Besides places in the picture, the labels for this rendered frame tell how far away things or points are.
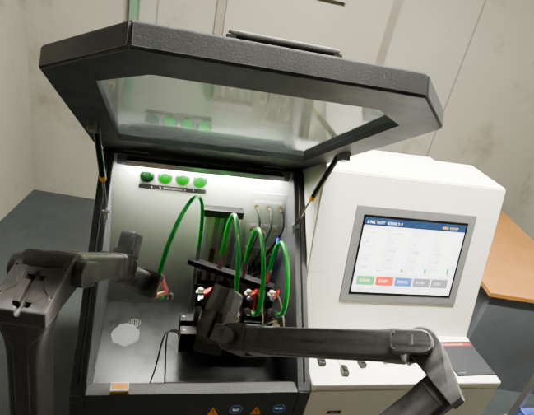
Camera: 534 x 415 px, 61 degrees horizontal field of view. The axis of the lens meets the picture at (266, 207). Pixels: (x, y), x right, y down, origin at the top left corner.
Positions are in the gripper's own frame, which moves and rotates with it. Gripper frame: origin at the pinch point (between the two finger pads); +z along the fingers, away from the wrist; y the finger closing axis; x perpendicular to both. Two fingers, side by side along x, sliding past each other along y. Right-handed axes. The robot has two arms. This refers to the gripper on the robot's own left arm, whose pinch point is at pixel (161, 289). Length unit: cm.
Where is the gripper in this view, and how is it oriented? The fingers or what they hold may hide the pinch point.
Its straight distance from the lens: 132.0
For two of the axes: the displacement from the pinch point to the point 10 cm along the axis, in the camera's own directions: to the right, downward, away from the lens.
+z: 3.7, 4.0, 8.4
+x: -3.3, 9.0, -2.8
